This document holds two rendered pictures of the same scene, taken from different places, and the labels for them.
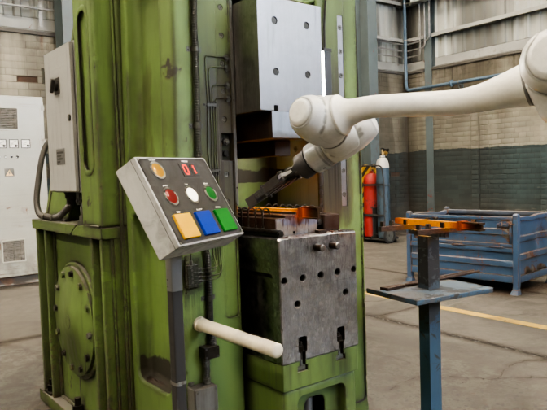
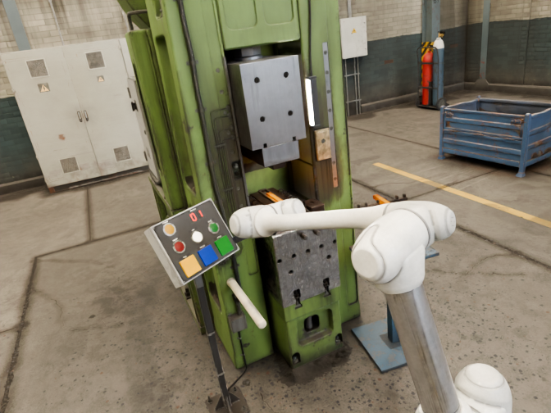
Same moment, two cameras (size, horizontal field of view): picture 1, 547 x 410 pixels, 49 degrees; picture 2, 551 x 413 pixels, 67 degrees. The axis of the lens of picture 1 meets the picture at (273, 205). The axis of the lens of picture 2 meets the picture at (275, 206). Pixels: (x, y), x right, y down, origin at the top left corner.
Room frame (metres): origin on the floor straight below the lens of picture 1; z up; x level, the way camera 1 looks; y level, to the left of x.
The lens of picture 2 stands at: (0.23, -0.56, 1.87)
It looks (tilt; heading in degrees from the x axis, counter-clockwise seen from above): 23 degrees down; 16
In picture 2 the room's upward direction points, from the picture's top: 8 degrees counter-clockwise
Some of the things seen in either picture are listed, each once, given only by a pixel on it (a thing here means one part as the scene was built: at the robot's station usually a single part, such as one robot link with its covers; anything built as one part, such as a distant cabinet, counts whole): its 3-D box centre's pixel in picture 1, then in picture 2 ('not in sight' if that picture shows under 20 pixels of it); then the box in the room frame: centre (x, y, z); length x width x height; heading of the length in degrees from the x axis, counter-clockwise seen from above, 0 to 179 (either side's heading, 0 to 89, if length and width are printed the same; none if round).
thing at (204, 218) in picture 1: (206, 223); (207, 255); (1.71, 0.20, 1.01); 0.07 x 0.05 x 0.07; 153
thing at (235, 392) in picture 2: not in sight; (225, 400); (1.78, 0.31, 0.05); 0.22 x 0.22 x 0.09; 38
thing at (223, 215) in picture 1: (224, 220); (223, 245); (1.80, 0.15, 1.01); 0.07 x 0.05 x 0.07; 153
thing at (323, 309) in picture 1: (274, 285); (286, 243); (2.39, 0.01, 0.69); 0.56 x 0.38 x 0.45; 38
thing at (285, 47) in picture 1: (265, 67); (265, 98); (2.37, 0.01, 1.56); 0.42 x 0.39 x 0.40; 38
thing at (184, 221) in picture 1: (185, 226); (189, 265); (1.63, 0.24, 1.01); 0.07 x 0.05 x 0.07; 153
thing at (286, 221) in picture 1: (262, 220); (273, 206); (2.35, 0.04, 0.96); 0.42 x 0.20 x 0.09; 38
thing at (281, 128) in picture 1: (260, 129); (264, 146); (2.35, 0.04, 1.32); 0.42 x 0.20 x 0.10; 38
